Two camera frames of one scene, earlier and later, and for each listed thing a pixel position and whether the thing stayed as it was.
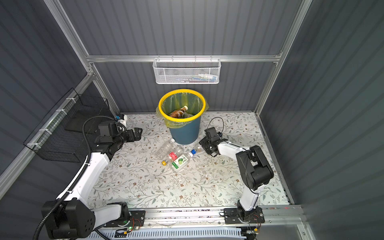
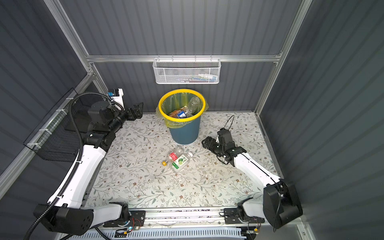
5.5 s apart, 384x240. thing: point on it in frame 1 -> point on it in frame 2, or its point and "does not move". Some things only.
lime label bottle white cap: x=181 y=161 does not move
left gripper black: x=131 y=138 -> x=138 y=113
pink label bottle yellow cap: x=175 y=154 does not move
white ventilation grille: x=169 y=233 does not move
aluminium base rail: x=286 y=216 does not move
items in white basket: x=201 y=78 does not move
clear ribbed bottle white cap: x=165 y=149 -> x=193 y=106
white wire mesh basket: x=186 y=71 does not move
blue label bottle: x=200 y=150 -> x=181 y=114
